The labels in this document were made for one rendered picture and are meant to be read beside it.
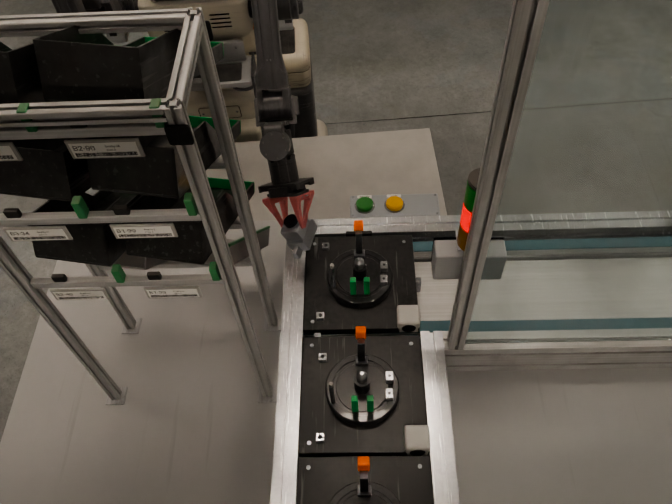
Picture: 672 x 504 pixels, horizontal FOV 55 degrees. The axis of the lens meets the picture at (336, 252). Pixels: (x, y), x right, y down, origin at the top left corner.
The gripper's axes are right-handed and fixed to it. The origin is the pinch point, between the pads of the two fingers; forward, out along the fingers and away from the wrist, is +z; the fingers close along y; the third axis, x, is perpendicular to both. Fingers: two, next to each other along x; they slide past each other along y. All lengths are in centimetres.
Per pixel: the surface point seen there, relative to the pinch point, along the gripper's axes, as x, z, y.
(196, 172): -49, -18, 22
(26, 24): -52, -40, 2
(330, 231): 14.5, 5.3, -0.5
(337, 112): 167, -17, -82
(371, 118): 171, -12, -66
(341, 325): -2.8, 21.1, 9.2
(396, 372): -5.4, 29.5, 21.6
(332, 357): -8.8, 25.5, 9.6
